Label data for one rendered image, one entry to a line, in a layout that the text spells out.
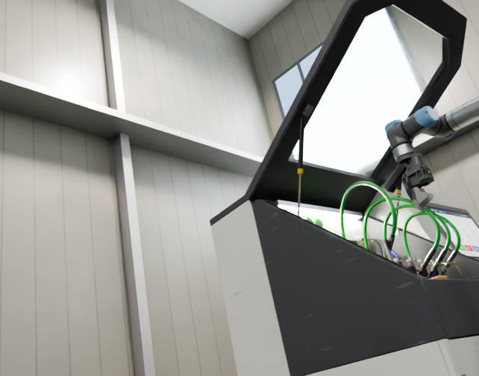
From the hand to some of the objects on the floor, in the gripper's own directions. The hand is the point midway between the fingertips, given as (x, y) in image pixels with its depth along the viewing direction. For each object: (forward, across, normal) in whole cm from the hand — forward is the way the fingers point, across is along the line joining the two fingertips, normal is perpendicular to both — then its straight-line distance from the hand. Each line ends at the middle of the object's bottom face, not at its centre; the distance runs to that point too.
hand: (421, 210), depth 168 cm
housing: (+124, +36, +62) cm, 143 cm away
